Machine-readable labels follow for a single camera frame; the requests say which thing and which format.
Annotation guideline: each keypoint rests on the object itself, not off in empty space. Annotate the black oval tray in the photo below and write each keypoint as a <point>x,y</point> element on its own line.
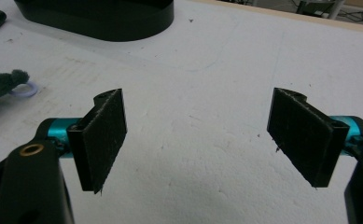
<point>107,21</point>

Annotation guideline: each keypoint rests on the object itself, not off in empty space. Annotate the metal stand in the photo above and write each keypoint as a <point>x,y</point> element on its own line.
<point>320,6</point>

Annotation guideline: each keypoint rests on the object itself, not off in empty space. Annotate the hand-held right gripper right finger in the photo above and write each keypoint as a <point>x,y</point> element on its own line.
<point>300,137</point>

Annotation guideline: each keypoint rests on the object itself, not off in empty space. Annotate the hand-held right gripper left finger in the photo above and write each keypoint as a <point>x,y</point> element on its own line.
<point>101,140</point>

